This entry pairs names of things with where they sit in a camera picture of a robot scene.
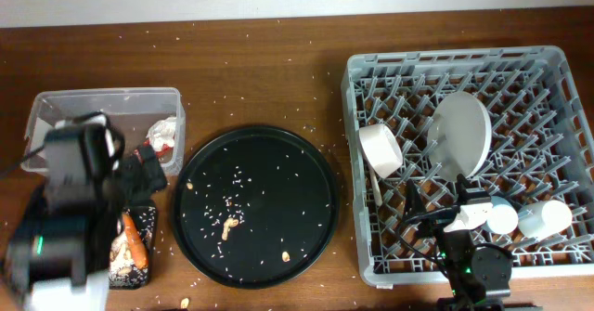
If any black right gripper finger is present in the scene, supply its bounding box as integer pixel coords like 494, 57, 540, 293
403, 179, 426, 221
456, 174, 485, 202

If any red snack wrapper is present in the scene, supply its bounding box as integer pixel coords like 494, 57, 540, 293
143, 139, 173, 158

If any white plastic fork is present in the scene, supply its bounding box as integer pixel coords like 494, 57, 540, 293
369, 166, 383, 207

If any white tissue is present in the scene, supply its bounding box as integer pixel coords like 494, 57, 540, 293
146, 116, 177, 151

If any light blue cup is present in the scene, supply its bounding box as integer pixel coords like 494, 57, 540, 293
482, 196, 519, 235

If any grey plate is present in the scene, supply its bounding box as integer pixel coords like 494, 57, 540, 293
427, 92, 492, 182

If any white bowl with food scraps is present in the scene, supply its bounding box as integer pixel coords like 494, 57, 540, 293
358, 123, 404, 178

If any orange carrot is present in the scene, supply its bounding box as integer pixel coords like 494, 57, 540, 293
122, 214, 149, 269

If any small white cup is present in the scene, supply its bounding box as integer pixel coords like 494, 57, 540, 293
518, 200, 573, 240

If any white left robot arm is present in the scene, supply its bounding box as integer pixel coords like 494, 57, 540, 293
3, 144, 166, 310

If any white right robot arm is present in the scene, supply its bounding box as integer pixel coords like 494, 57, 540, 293
418, 175, 512, 311

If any grey dishwasher rack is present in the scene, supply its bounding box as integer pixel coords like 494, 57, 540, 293
341, 45, 593, 289

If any clear plastic bin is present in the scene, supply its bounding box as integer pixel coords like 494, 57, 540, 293
25, 87, 186, 176

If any black rectangular tray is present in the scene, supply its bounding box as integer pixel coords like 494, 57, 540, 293
107, 199, 159, 290

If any pile of food scraps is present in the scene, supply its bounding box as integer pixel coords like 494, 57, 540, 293
109, 207, 156, 279

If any peanut on black tray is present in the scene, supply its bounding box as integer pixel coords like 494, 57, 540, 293
221, 217, 239, 241

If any round black tray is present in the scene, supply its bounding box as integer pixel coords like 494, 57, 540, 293
170, 125, 340, 290

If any peanut on table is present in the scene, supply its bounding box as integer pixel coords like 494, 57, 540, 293
180, 298, 189, 310

